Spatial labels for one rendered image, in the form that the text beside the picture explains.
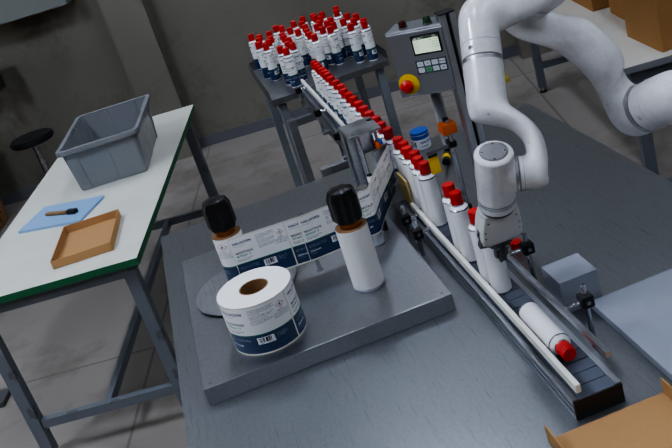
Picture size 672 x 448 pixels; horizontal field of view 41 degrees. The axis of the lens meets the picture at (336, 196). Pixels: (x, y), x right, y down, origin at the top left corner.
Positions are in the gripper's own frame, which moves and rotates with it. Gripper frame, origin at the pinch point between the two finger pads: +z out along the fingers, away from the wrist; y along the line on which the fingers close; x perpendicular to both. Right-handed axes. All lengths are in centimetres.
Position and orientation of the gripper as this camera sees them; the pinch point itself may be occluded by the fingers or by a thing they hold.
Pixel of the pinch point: (500, 251)
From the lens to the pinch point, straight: 212.5
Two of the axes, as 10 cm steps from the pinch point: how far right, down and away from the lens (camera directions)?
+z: 1.8, 7.1, 6.8
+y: -9.3, 3.4, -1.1
